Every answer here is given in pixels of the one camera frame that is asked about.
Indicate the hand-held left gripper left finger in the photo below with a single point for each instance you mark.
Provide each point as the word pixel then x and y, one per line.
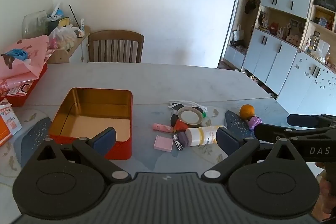
pixel 105 140

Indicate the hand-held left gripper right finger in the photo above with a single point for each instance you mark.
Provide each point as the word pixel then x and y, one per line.
pixel 225 141

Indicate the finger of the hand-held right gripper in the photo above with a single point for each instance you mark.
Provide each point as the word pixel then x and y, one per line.
pixel 267 131
pixel 302 121

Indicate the white pill bottle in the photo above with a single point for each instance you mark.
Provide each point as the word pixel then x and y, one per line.
pixel 202 134

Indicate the orange-headed purple doll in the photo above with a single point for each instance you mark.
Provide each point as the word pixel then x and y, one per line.
pixel 247 111

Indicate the red tin box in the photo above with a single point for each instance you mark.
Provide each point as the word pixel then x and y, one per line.
pixel 86 108

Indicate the purple block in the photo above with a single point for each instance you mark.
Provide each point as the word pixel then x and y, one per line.
pixel 183 138

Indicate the brown tape roll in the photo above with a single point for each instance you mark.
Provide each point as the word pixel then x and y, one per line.
pixel 181 120

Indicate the pink eraser block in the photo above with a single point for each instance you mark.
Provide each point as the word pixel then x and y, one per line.
pixel 163 144

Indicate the person's right hand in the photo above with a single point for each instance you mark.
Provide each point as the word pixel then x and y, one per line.
pixel 326 188

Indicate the green toy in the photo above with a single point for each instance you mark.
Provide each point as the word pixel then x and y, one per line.
pixel 203 115

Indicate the blue fish print table mat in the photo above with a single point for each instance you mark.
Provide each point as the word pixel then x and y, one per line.
pixel 147 158

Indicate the red packet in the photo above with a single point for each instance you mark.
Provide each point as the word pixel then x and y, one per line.
pixel 181 125

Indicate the metal nail clipper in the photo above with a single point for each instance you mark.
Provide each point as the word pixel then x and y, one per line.
pixel 178 144

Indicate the black oval case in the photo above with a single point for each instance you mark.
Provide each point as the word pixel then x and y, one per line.
pixel 173 120

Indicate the pink tube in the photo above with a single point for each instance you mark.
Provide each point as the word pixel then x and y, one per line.
pixel 162 127

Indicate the red cardboard box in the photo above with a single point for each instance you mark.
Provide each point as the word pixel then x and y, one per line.
pixel 23 98

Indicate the row of shelf ornaments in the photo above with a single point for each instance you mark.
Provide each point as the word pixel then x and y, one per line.
pixel 275 27

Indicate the orange white medicine box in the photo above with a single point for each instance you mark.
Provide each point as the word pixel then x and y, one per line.
pixel 8 121

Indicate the white tote bag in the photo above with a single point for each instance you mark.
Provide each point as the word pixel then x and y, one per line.
pixel 239 35

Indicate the wooden chair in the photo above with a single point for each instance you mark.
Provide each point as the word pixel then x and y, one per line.
pixel 115 35

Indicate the clear plastic bag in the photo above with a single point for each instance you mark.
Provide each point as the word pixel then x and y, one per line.
pixel 64 39

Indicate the pink cloth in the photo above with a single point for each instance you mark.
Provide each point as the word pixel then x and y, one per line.
pixel 29 53

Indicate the white tube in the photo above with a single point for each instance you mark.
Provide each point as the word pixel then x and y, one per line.
pixel 82 25

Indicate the blue cloth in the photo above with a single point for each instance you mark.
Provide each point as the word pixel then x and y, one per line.
pixel 17 53

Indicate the yellow lid box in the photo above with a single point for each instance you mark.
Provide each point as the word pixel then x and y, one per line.
pixel 64 22

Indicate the dark hanging bag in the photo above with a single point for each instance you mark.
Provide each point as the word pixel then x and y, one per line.
pixel 250 5

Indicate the black stick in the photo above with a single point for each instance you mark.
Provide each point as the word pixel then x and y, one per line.
pixel 73 14

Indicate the clear plastic container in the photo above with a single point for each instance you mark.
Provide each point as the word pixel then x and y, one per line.
pixel 34 24

